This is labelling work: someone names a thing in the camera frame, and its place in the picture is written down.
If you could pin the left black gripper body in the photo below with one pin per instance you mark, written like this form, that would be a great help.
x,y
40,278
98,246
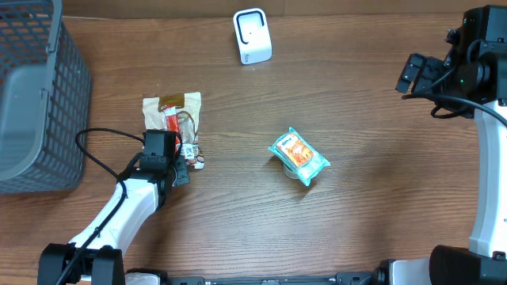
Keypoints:
x,y
180,170

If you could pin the white barcode scanner stand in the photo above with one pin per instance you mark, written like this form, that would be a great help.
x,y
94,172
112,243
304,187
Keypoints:
x,y
253,37

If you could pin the beige snack bag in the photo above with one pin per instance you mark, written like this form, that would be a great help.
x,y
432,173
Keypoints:
x,y
154,117

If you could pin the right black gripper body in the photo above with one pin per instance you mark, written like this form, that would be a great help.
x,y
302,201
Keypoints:
x,y
427,74

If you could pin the red snack bar packet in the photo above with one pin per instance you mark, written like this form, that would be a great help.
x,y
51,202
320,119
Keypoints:
x,y
182,122

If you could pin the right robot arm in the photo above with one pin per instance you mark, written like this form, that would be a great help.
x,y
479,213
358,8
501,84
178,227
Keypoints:
x,y
471,83

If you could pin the orange small box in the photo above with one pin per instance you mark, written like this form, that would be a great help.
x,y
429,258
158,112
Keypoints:
x,y
293,148

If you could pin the grey plastic mesh basket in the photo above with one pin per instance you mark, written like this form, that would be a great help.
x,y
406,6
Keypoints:
x,y
46,89

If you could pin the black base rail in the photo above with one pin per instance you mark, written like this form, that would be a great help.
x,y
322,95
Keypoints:
x,y
344,278

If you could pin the teal wet wipes pack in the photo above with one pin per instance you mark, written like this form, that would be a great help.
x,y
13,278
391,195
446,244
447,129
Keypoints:
x,y
305,172

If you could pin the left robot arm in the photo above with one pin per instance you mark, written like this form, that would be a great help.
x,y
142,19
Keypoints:
x,y
96,255

